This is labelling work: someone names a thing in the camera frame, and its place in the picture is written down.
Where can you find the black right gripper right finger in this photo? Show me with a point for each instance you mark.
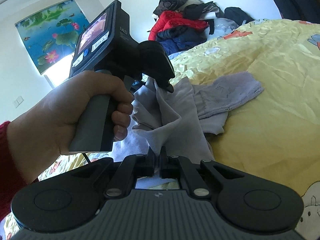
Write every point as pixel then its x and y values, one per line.
pixel 169 166

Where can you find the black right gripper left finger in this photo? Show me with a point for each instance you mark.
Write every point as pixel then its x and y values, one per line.
pixel 152 163

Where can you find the red jacket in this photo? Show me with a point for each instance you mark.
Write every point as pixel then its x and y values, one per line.
pixel 170 19

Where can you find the lotus print roller blind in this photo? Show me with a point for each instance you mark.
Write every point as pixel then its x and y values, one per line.
pixel 52 33

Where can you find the white wall switch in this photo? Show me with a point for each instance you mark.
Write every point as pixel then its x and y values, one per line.
pixel 17 102

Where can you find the person's left hand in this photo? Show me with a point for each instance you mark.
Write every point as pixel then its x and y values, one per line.
pixel 43 133

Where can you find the bright window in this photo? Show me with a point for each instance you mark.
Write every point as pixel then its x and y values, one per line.
pixel 59 72

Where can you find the dark clothes pile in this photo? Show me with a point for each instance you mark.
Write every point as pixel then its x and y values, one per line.
pixel 182 38

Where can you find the light grey garment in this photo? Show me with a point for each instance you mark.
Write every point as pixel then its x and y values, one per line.
pixel 180 120

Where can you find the yellow carrot print bedsheet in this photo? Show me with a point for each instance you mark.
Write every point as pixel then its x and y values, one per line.
pixel 263 182

